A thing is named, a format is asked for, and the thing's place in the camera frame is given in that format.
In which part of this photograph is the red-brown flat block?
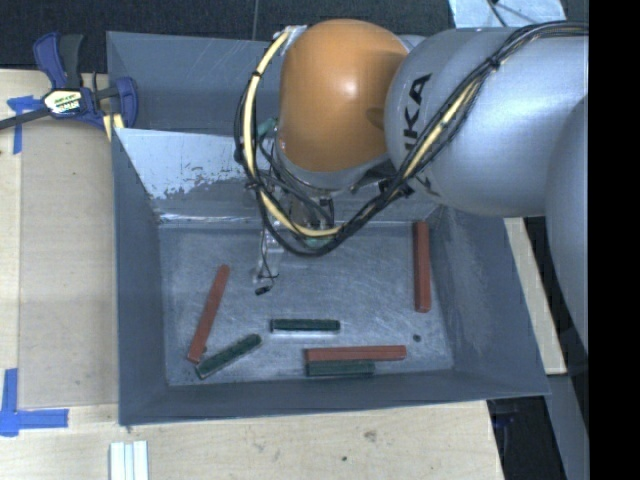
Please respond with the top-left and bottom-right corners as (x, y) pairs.
(303, 344), (408, 365)
(186, 263), (232, 365)
(412, 220), (433, 314)

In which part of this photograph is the dark green flat block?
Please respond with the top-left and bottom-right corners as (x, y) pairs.
(269, 318), (342, 334)
(195, 333), (264, 381)
(305, 360), (377, 379)

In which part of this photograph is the grey metal bin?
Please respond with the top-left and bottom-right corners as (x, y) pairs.
(104, 30), (553, 427)

